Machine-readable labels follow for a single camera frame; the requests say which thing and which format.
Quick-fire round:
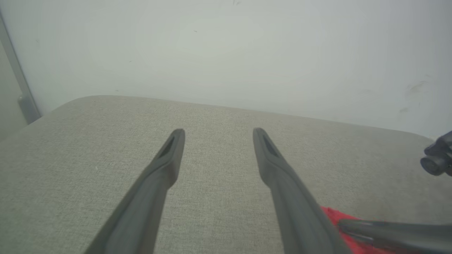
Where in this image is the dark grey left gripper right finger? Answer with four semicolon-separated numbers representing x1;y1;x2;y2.
252;127;351;254

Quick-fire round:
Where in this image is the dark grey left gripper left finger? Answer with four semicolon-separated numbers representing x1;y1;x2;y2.
83;128;186;254

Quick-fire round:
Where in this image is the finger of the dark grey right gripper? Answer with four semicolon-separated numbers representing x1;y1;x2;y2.
337;218;452;254

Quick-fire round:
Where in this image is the red white trimmed shirt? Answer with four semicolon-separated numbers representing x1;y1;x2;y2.
319;206;394;254

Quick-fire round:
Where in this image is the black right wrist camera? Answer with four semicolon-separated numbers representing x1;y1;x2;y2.
420;131;452;177

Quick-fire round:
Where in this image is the grey wall trim strip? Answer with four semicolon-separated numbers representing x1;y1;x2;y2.
0;11;42;125

